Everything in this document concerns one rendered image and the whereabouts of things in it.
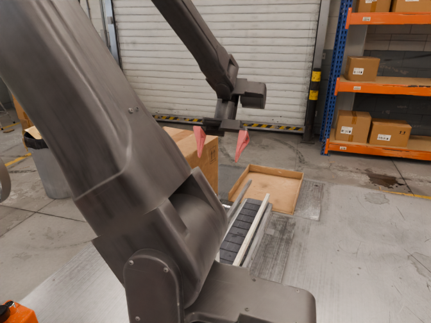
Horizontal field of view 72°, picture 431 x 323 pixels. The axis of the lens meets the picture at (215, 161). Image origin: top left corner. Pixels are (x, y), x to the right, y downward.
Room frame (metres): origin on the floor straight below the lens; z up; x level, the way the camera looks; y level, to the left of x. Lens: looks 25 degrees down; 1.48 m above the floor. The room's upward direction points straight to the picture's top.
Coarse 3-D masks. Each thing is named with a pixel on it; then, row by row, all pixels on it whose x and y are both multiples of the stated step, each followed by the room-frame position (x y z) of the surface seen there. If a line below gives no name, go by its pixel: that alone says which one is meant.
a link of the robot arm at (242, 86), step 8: (240, 80) 0.77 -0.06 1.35; (216, 88) 0.72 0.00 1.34; (224, 88) 0.72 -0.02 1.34; (240, 88) 0.75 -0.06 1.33; (248, 88) 0.75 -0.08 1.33; (256, 88) 0.75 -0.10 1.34; (264, 88) 0.75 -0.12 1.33; (224, 96) 0.74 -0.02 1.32; (248, 96) 0.75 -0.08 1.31; (256, 96) 0.74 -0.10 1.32; (264, 96) 0.75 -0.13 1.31; (248, 104) 0.76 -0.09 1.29; (256, 104) 0.75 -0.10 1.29; (264, 104) 0.77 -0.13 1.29
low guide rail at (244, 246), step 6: (264, 198) 0.91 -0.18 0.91; (264, 204) 0.87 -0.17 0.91; (258, 210) 0.83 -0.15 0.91; (258, 216) 0.80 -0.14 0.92; (252, 228) 0.73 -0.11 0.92; (252, 234) 0.72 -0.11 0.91; (246, 240) 0.68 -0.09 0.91; (246, 246) 0.66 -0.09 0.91; (240, 252) 0.63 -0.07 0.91; (240, 258) 0.61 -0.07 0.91; (234, 264) 0.58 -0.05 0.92
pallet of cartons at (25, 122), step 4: (16, 100) 3.69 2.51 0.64; (16, 104) 3.69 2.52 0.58; (16, 108) 3.69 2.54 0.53; (20, 108) 3.67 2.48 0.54; (20, 112) 3.68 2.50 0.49; (24, 112) 3.66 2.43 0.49; (20, 116) 3.69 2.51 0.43; (24, 116) 3.67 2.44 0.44; (20, 120) 3.69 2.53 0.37; (24, 120) 3.67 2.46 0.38; (28, 120) 3.66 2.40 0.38; (24, 124) 3.68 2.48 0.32; (28, 124) 3.66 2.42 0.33; (32, 124) 3.65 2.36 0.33; (24, 128) 3.68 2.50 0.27; (24, 144) 3.64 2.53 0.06
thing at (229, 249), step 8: (248, 200) 0.95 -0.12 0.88; (256, 200) 0.95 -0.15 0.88; (248, 208) 0.89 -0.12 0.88; (256, 208) 0.89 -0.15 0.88; (240, 216) 0.85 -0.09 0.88; (248, 216) 0.85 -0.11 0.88; (232, 224) 0.80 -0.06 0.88; (240, 224) 0.80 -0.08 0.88; (248, 224) 0.80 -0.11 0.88; (232, 232) 0.76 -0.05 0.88; (240, 232) 0.76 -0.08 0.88; (256, 232) 0.76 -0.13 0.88; (224, 240) 0.72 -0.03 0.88; (232, 240) 0.72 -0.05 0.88; (240, 240) 0.72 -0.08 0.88; (224, 248) 0.68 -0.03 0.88; (232, 248) 0.68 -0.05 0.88; (240, 248) 0.68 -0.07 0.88; (248, 248) 0.68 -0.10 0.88; (224, 256) 0.65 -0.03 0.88; (232, 256) 0.65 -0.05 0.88; (232, 264) 0.62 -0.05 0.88; (240, 264) 0.62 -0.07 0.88
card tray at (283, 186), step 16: (240, 176) 1.16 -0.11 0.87; (256, 176) 1.23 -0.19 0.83; (272, 176) 1.23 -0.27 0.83; (288, 176) 1.22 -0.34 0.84; (240, 192) 1.09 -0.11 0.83; (256, 192) 1.09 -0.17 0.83; (272, 192) 1.09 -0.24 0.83; (288, 192) 1.09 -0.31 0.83; (272, 208) 0.96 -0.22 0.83; (288, 208) 0.96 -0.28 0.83
